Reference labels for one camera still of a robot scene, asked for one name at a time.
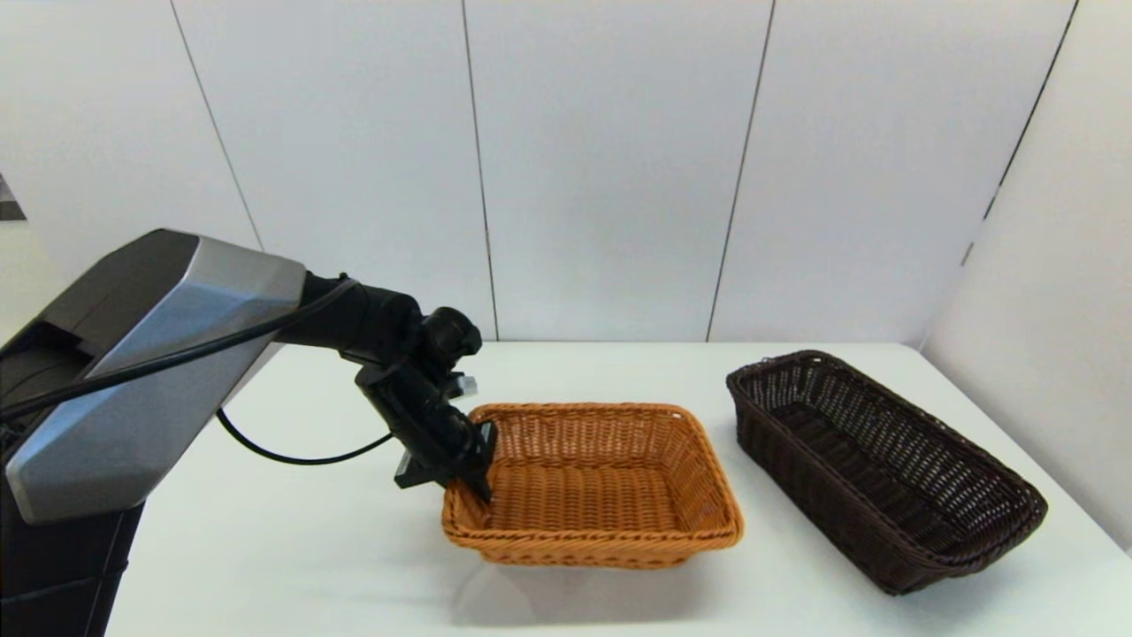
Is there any orange wicker basket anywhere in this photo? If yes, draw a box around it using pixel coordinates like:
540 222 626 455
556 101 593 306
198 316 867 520
441 403 745 569

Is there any dark brown wicker basket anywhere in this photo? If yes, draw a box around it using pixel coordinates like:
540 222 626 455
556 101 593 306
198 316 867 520
726 350 1049 595

